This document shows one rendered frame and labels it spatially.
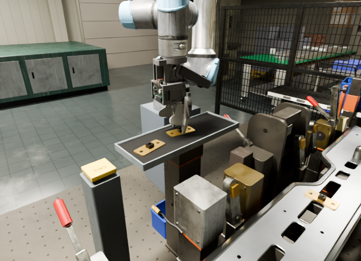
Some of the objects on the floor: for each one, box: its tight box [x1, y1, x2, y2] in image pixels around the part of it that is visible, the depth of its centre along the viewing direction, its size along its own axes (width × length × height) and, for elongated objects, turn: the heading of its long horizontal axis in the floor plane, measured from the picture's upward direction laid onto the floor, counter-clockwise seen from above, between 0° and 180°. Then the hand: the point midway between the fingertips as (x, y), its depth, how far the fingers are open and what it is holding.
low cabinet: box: [0, 41, 110, 109], centre depth 526 cm, size 222×210×87 cm
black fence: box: [214, 1, 361, 126], centre depth 161 cm, size 14×197×155 cm, turn 42°
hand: (180, 125), depth 72 cm, fingers open, 5 cm apart
